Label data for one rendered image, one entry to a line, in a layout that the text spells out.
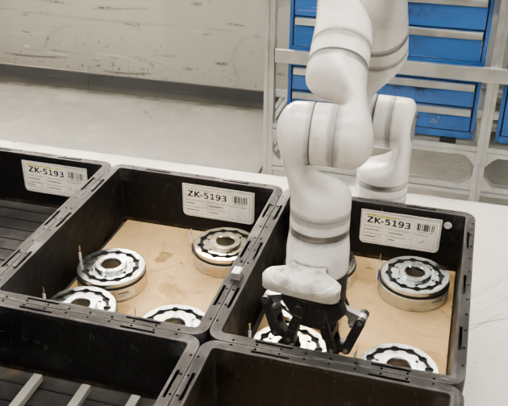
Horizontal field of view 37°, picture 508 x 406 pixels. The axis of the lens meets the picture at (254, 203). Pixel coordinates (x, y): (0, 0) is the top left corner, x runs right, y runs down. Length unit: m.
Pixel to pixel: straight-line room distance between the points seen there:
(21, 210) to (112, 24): 2.82
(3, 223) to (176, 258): 0.33
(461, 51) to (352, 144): 2.11
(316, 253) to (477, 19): 2.07
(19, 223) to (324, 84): 0.70
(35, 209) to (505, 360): 0.84
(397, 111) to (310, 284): 0.53
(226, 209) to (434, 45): 1.75
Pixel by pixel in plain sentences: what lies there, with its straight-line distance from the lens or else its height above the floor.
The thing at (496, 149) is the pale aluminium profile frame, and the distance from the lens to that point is 3.01.
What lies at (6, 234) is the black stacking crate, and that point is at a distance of 1.37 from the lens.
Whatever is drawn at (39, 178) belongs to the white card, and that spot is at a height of 0.89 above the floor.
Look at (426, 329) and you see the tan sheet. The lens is 1.12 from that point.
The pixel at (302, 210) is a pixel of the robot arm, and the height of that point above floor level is 1.09.
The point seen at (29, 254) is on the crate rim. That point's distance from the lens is 1.12.
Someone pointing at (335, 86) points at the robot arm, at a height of 1.21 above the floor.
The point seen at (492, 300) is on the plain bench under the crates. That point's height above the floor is 0.70.
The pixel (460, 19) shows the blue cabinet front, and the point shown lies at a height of 0.77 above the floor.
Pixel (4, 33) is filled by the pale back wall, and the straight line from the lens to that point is 4.51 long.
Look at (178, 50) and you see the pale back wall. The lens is 4.07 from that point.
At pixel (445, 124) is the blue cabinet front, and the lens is 3.00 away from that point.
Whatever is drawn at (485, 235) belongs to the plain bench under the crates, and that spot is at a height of 0.70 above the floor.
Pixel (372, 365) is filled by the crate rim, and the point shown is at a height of 0.93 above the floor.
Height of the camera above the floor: 1.51
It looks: 29 degrees down
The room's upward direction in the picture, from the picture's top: 1 degrees clockwise
